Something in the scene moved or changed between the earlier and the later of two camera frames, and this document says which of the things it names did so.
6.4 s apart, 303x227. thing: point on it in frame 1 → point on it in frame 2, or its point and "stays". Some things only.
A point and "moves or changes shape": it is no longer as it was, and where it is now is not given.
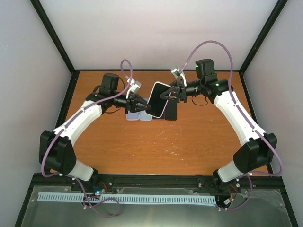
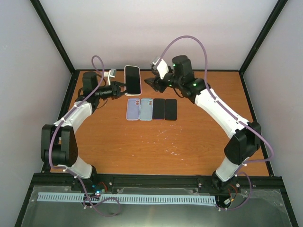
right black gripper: (179, 91) → (155, 84)
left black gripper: (131, 104) → (116, 92)
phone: (157, 103) moves or changes shape
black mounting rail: (158, 180) stays
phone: (171, 110) stays
